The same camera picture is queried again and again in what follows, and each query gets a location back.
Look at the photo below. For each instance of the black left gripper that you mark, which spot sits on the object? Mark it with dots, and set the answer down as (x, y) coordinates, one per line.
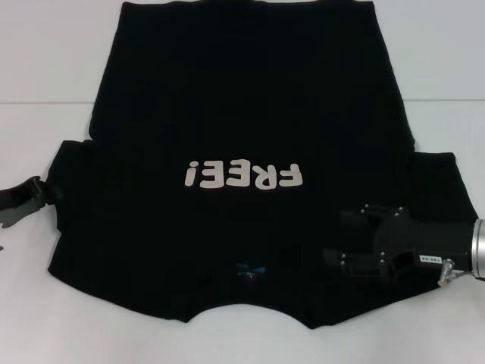
(17, 197)

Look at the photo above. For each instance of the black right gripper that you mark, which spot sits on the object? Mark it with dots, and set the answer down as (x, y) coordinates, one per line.
(432, 242)

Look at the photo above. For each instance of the black shirt with white print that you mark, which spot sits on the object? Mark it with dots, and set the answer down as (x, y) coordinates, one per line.
(242, 113)

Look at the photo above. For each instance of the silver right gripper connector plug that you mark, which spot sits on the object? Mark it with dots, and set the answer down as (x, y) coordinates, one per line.
(446, 271)

